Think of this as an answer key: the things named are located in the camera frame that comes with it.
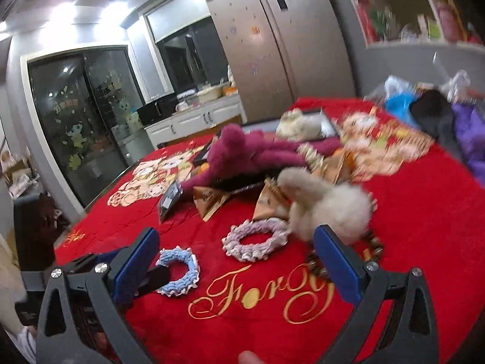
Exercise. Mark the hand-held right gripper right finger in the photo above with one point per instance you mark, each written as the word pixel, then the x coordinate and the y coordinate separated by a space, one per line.
pixel 335 261

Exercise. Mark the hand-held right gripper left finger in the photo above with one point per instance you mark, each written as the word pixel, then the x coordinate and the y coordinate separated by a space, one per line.
pixel 136 265

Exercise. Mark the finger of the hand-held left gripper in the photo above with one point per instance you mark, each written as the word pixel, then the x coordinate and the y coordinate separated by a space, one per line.
pixel 81 260
pixel 157 278

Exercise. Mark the blue knitted scrunchie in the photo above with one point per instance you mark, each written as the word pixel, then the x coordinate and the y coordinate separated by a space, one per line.
pixel 185 258

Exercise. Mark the beige plush toy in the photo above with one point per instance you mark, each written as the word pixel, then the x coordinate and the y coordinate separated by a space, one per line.
pixel 333 204

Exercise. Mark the black rectangular tray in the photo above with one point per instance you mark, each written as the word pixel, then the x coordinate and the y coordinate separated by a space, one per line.
pixel 326 123

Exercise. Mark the magenta plush bear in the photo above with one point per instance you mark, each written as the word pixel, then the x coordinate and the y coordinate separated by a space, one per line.
pixel 235 151

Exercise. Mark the person's left forearm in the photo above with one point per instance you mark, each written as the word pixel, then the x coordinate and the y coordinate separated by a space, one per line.
pixel 26 343

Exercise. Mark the person's right hand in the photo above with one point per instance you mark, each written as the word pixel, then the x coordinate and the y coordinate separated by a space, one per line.
pixel 251 358

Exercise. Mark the clear plastic packet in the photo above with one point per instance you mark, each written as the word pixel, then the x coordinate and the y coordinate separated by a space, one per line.
pixel 170 201

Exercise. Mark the red printed blanket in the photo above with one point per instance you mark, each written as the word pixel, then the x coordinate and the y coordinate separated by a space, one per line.
pixel 398 216

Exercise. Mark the lilac knitted scrunchie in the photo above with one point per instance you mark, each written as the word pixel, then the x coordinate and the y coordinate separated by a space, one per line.
pixel 261 231

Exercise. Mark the brown triangular snack packet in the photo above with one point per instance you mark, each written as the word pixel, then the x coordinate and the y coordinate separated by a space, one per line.
pixel 269 201
pixel 210 201

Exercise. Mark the gold snack packet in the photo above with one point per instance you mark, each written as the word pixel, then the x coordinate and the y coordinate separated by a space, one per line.
pixel 337 167

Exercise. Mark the cream frilly scrunchie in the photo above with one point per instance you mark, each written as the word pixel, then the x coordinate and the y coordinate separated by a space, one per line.
pixel 311 154

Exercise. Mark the white plush toy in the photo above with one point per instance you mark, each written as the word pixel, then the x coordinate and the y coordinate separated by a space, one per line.
pixel 299 123

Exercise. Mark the glass sliding door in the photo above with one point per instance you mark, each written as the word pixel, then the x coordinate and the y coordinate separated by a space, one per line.
pixel 75 117

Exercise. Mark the black microwave oven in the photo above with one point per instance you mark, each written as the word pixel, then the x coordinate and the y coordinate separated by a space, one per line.
pixel 157 108

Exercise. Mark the white kitchen cabinet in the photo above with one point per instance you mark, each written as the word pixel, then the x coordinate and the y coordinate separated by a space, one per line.
pixel 197 117

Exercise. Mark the blue plastic bag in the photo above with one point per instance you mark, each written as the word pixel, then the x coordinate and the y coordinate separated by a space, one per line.
pixel 398 104

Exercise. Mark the black cloth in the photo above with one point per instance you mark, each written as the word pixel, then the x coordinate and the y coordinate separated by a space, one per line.
pixel 435 117

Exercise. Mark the purple cloth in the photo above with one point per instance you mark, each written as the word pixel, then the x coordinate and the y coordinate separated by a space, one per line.
pixel 471 132

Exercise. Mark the dark kitchen window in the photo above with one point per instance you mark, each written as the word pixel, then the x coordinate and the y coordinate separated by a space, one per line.
pixel 185 60

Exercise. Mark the white plastic bag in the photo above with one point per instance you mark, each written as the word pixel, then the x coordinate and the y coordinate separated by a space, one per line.
pixel 456 83

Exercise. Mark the silver double-door refrigerator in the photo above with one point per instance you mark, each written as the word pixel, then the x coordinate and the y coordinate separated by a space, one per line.
pixel 288 34

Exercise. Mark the white wall shelf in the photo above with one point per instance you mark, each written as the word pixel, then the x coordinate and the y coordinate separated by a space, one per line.
pixel 409 7

